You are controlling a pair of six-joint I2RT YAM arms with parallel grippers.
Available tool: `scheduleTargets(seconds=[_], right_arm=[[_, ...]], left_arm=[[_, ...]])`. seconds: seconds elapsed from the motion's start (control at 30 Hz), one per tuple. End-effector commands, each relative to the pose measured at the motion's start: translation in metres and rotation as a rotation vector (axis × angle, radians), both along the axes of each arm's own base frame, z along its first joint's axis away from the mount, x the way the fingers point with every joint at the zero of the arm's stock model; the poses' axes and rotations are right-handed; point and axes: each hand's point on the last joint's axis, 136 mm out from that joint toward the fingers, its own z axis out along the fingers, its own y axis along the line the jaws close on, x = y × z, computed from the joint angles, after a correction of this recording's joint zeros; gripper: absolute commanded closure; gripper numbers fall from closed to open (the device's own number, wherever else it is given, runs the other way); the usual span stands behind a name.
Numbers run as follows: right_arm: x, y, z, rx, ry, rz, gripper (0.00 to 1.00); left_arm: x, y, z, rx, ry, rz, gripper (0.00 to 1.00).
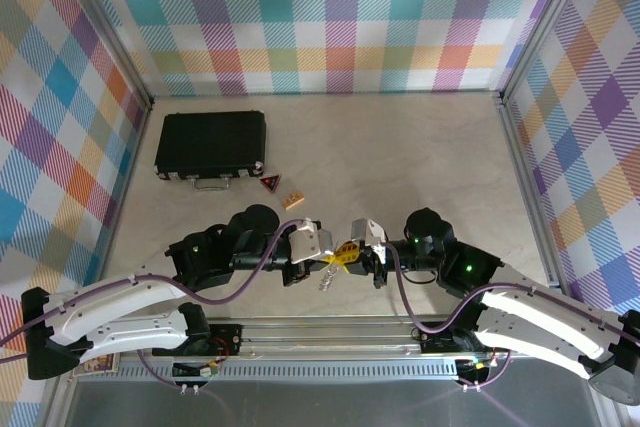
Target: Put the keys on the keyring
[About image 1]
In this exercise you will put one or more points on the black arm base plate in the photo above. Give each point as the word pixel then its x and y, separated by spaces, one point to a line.
pixel 435 337
pixel 225 339

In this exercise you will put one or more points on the aluminium frame post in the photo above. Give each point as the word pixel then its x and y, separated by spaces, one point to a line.
pixel 545 22
pixel 105 27

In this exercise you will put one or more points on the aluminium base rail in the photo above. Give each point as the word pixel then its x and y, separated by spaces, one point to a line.
pixel 325 342

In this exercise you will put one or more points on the small wooden block tag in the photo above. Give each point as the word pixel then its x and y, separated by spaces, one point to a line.
pixel 292 200

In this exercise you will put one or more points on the grey metal panel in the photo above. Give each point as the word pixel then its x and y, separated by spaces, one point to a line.
pixel 350 407

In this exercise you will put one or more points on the red triangular key tag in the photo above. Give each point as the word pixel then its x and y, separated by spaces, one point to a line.
pixel 270 182

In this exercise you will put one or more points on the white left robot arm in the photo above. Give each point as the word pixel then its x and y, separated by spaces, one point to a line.
pixel 115 299

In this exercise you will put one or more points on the aluminium side rail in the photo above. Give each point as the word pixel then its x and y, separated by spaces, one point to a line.
pixel 530 197

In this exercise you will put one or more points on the small printed card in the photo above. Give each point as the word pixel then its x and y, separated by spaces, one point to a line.
pixel 102 366

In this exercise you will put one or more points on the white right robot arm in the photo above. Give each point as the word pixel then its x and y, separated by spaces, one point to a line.
pixel 530 307

